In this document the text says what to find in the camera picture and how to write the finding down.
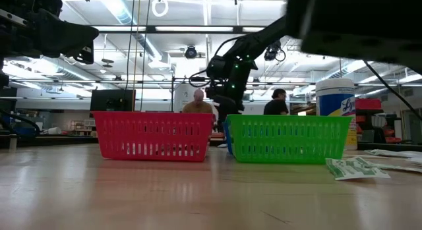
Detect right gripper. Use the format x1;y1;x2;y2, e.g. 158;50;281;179
204;78;247;125

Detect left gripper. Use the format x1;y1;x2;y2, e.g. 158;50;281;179
0;8;100;65

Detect person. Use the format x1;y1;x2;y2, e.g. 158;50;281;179
263;88;290;116
182;88;214;114

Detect blue plastic basket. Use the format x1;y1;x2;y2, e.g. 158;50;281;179
223;120;234;156

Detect white cabinet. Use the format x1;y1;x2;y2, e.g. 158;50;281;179
173;83;199;113

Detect green plastic basket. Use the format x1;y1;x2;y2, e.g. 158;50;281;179
226;114;353;165

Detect red plastic basket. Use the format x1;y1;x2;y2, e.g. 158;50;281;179
91;110;215;163

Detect black monitor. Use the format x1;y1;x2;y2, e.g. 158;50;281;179
90;88;136;112

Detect disinfecting wipes canister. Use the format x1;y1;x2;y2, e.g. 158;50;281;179
315;77;359;151

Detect black background bench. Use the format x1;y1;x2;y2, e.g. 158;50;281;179
0;134;100;148

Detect black side table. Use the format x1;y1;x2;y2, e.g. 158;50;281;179
357;142;422;152

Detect black and red machine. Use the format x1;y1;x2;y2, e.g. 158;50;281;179
384;113;405;144

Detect white packets on right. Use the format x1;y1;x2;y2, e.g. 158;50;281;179
361;161;422;174

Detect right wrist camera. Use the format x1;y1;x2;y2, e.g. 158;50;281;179
206;55;228;80

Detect black distant rig frame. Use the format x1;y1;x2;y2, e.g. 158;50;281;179
170;76;225;113

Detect black overhead camera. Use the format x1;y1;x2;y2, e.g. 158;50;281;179
184;45;198;60

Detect black ceiling camera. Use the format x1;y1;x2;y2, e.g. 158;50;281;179
263;40;286;63

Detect white cable ring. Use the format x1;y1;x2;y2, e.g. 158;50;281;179
151;0;169;18

